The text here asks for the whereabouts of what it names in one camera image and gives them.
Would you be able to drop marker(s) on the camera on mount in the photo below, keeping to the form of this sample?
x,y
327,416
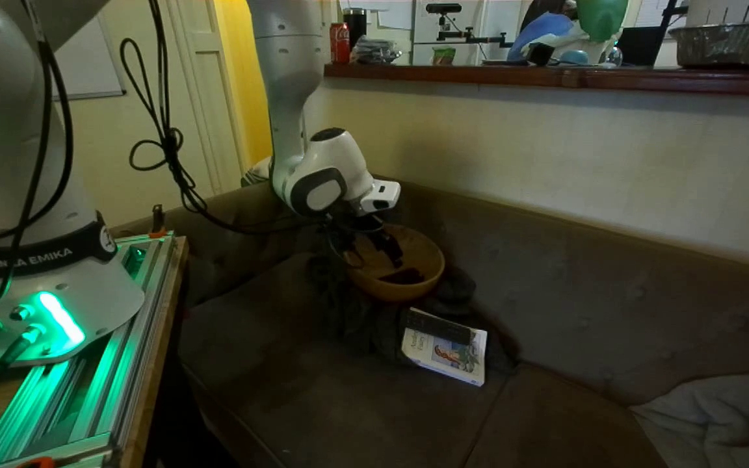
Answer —
x,y
446,10

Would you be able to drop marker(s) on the blue and white object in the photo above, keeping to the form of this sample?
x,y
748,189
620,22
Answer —
x,y
543,32

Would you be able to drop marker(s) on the green round object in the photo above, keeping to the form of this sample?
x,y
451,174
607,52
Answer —
x,y
602,18

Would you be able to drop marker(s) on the black remote control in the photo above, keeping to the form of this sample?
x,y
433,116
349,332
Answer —
x,y
436,327

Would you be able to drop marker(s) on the wooden ledge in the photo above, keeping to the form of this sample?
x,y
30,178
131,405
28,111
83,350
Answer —
x,y
543,77

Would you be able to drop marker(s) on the striped cloth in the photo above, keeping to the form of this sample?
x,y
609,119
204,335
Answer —
x,y
259,174

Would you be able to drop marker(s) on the dark fuzzy blanket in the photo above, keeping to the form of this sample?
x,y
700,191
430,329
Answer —
x,y
361,318

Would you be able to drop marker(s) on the white paperback book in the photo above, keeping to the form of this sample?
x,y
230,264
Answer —
x,y
446,364

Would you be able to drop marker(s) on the black laptop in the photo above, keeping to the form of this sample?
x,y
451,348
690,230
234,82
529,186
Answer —
x,y
641,47

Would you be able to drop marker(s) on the brown sofa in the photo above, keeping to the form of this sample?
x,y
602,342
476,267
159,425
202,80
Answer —
x,y
576,279

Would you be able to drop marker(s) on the foil baking pan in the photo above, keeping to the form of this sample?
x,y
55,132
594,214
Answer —
x,y
732,45

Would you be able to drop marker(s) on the orange clamp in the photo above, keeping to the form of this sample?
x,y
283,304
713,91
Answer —
x,y
157,221

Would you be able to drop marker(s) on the black tumbler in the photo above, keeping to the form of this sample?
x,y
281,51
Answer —
x,y
355,26

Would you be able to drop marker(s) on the heap of grey bags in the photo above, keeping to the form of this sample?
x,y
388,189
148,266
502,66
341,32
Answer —
x,y
374,52

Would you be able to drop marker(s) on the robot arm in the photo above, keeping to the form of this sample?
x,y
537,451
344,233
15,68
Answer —
x,y
4,130

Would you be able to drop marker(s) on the grey cushion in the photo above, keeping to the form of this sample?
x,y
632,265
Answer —
x,y
725,422

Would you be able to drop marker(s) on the white door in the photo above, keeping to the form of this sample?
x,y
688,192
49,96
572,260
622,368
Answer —
x,y
209,97

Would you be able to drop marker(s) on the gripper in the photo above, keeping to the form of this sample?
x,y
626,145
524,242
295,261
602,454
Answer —
x,y
356,225

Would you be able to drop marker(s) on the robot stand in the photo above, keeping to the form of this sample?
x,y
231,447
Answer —
x,y
124,364

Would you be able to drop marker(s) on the green packet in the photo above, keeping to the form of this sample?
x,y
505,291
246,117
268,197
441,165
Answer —
x,y
443,56

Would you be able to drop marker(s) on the red soda can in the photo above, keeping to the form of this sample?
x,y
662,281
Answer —
x,y
340,44

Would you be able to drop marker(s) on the whiteboard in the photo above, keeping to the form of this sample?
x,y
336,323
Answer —
x,y
88,58

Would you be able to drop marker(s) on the wooden bowl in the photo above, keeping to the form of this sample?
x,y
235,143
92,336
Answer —
x,y
417,266

